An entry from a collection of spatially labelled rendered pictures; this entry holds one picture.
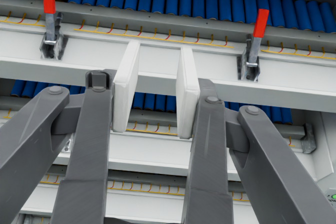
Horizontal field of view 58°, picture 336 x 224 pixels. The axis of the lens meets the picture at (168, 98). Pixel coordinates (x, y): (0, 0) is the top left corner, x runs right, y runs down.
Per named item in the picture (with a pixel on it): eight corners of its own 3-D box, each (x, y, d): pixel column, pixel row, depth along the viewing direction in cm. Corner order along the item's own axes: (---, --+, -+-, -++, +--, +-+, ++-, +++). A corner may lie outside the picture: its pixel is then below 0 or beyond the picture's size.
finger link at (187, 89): (185, 88, 15) (200, 90, 15) (180, 44, 21) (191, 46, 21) (177, 139, 16) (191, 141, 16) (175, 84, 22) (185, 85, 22)
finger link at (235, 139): (200, 121, 13) (266, 128, 14) (193, 76, 18) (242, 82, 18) (195, 148, 14) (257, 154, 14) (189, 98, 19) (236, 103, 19)
